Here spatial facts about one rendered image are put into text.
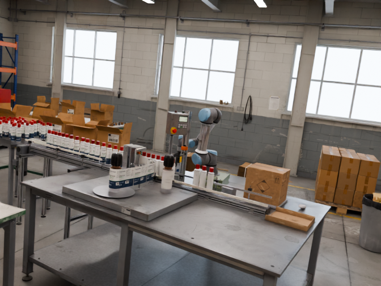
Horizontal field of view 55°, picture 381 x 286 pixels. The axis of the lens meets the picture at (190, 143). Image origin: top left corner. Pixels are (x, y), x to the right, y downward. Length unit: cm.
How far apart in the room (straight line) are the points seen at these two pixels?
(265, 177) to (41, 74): 899
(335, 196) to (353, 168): 52
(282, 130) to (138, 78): 377
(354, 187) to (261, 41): 392
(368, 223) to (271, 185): 218
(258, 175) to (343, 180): 328
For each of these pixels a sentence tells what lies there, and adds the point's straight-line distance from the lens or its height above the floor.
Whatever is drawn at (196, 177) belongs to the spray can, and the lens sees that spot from 305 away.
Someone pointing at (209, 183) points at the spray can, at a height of 96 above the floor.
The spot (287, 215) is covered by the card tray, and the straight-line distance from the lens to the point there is 294.
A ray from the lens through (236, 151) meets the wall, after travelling 863.
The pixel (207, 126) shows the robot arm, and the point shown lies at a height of 138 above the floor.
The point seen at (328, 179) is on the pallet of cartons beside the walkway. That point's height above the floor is 50.
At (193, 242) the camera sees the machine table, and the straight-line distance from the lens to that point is 222.
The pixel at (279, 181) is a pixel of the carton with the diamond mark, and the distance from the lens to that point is 301.
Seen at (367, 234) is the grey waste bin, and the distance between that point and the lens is 503.
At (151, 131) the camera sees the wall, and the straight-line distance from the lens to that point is 932.
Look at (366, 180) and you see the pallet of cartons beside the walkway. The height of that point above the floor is 59.
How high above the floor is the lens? 173
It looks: 9 degrees down
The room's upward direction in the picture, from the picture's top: 6 degrees clockwise
